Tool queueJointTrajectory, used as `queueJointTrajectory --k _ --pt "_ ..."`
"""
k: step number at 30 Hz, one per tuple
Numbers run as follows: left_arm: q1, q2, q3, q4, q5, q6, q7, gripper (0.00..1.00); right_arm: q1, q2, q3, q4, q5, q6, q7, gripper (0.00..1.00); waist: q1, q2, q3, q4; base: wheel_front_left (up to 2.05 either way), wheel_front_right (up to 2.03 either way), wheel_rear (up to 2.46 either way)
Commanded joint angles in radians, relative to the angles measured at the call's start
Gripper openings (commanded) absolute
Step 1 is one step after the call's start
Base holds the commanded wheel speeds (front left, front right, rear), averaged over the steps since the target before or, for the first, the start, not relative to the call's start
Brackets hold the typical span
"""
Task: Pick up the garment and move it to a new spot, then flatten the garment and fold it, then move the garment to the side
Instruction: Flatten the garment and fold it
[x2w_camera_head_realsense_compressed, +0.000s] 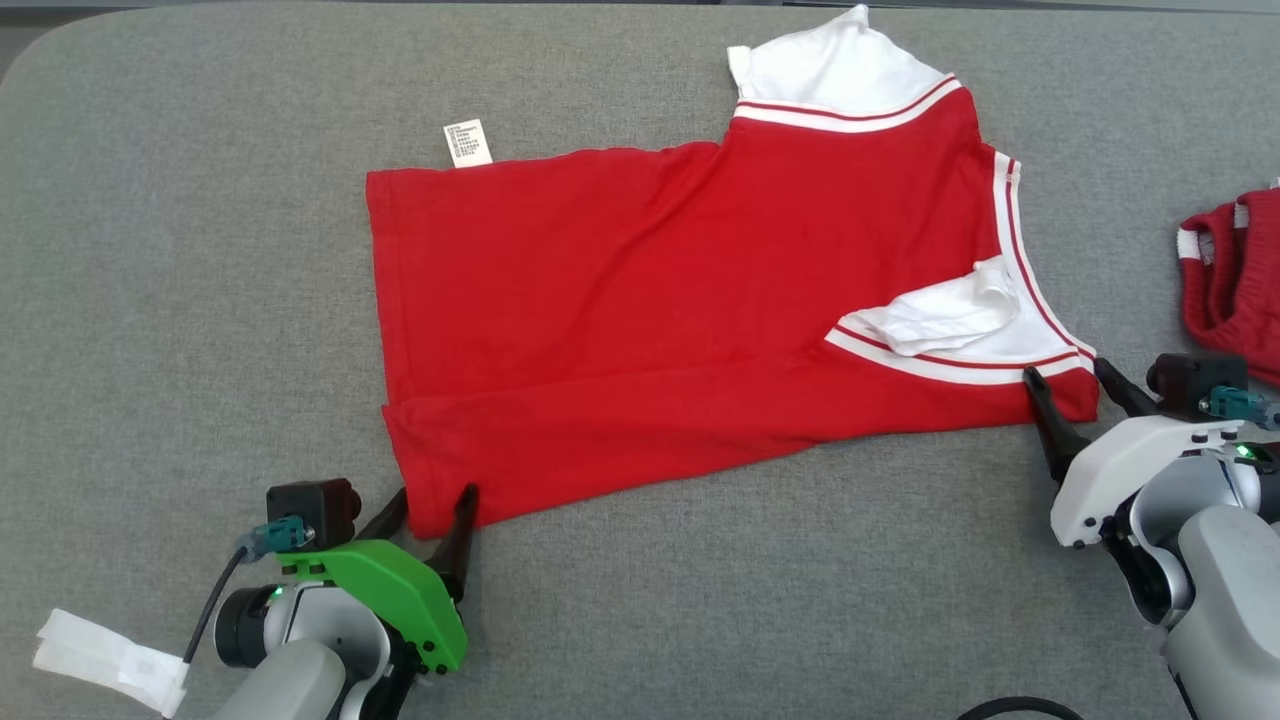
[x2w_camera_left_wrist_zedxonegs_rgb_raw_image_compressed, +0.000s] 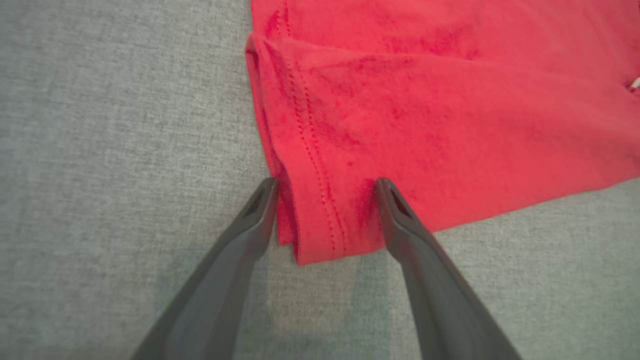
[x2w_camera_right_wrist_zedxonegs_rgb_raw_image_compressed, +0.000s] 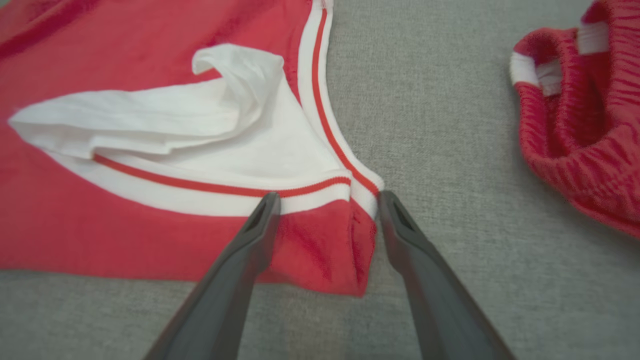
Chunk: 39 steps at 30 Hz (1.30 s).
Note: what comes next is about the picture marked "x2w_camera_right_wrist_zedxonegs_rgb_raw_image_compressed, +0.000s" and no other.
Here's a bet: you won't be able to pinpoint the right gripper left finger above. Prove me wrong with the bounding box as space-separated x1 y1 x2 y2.
142 191 282 360

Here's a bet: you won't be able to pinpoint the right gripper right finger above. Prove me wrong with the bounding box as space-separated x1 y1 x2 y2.
377 190 519 360

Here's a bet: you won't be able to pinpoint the red Bulls basketball jersey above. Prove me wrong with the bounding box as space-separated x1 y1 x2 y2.
0 0 386 299

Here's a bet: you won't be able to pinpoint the red shorts white stripes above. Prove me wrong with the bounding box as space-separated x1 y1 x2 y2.
509 0 640 240

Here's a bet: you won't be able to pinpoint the grey fabric sofa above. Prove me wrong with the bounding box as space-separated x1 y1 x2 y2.
0 0 640 360

